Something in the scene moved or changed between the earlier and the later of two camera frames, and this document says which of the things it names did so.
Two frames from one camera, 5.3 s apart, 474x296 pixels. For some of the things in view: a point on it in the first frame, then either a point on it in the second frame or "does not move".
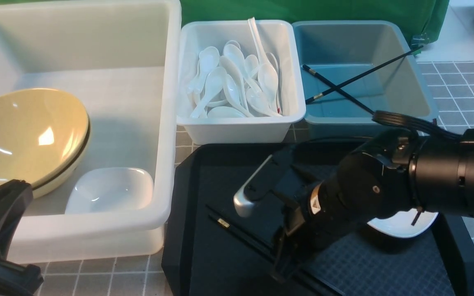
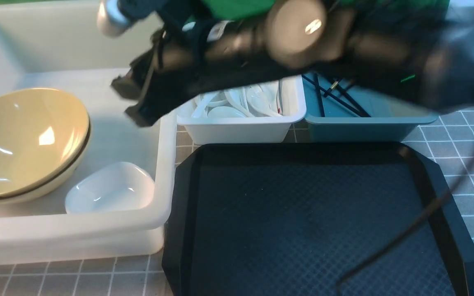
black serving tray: x=210 y=250 does not move
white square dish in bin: x=111 y=190 does not move
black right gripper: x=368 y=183 to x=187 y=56
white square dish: x=399 y=225 to x=111 y=187
